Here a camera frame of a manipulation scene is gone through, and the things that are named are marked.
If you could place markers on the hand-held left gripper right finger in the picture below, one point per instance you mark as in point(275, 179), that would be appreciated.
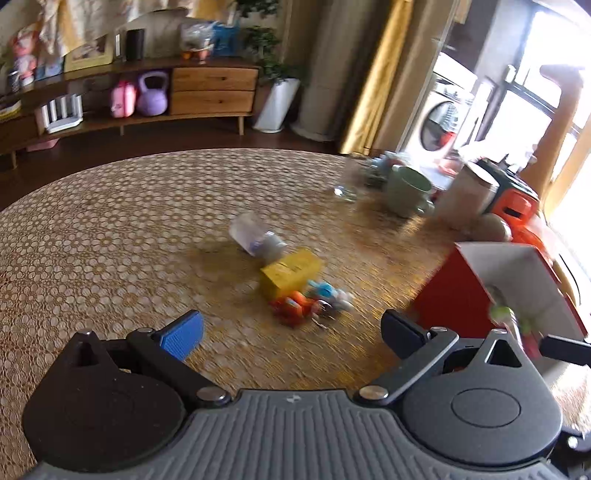
point(401, 332)

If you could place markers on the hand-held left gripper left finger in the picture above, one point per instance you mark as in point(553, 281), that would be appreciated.
point(182, 334)

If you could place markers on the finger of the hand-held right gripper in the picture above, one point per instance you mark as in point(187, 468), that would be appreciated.
point(568, 350)

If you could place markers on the red cardboard box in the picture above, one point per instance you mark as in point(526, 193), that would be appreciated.
point(445, 295)

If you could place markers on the white green glue stick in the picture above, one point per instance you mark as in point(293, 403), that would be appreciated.
point(503, 314)

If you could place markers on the round keyring charm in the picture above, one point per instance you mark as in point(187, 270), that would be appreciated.
point(325, 314)

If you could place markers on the yellow cardboard box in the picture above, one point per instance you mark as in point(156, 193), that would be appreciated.
point(288, 272)

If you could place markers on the clear bottle grey cap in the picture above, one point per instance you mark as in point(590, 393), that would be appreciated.
point(256, 235)

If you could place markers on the pale green mug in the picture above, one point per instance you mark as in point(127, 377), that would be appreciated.
point(408, 194)

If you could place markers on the beige egg-shaped object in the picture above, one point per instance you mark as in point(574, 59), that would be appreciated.
point(494, 228)

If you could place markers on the white jar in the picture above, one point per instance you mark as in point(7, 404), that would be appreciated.
point(466, 196)

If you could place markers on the orange black appliance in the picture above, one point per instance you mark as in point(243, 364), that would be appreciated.
point(519, 207)

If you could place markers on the clear drinking glass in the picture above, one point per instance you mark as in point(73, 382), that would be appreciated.
point(348, 184)

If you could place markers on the small items pile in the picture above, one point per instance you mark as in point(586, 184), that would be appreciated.
point(385, 164)

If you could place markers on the white washing machine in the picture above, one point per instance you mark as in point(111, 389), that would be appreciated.
point(443, 120)

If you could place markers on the purple kettlebell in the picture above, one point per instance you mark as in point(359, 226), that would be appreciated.
point(152, 97)

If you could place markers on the pink toy case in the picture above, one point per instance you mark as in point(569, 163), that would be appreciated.
point(123, 100)

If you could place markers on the wooden sideboard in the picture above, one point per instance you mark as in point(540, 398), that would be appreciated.
point(212, 92)

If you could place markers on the white tall planter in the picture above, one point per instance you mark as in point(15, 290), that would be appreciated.
point(277, 106)

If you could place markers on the white router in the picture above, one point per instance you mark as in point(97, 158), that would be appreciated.
point(60, 114)

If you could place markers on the yellow curtain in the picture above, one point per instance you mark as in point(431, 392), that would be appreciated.
point(383, 78)

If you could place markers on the white standing air conditioner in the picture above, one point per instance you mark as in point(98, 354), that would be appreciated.
point(330, 69)

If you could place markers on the black speaker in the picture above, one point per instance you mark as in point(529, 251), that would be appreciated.
point(135, 45)

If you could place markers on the clear plastic fruit bag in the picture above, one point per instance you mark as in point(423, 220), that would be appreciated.
point(197, 41)

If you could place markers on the blue printed bag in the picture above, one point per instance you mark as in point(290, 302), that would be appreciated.
point(226, 40)

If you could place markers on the green leafy plant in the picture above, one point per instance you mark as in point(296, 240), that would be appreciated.
point(265, 41)

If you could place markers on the pink doll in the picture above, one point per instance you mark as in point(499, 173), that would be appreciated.
point(23, 57)

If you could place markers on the hanging patterned cloth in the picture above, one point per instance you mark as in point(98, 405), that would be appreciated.
point(92, 18)

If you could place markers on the cream picture frame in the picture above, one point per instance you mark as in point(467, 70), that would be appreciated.
point(87, 55)

